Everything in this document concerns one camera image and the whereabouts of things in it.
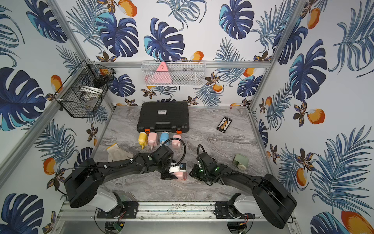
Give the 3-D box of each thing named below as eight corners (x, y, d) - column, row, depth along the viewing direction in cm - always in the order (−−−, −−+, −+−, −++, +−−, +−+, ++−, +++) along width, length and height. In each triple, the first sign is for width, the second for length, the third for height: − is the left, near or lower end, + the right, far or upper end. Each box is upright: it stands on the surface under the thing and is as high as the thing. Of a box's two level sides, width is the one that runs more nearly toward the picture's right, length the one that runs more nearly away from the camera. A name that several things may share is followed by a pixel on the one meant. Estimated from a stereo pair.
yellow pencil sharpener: (139, 149, 99) (136, 143, 93) (142, 137, 105) (139, 131, 99) (147, 149, 99) (145, 143, 93) (149, 137, 105) (147, 131, 99)
